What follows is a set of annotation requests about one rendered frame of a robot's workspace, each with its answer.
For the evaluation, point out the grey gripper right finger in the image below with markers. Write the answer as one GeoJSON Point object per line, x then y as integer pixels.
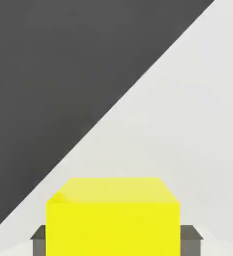
{"type": "Point", "coordinates": [189, 243]}

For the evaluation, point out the small yellow cube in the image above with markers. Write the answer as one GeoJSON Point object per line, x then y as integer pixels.
{"type": "Point", "coordinates": [112, 220]}

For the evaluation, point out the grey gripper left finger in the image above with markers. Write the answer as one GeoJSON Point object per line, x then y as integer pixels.
{"type": "Point", "coordinates": [38, 242]}

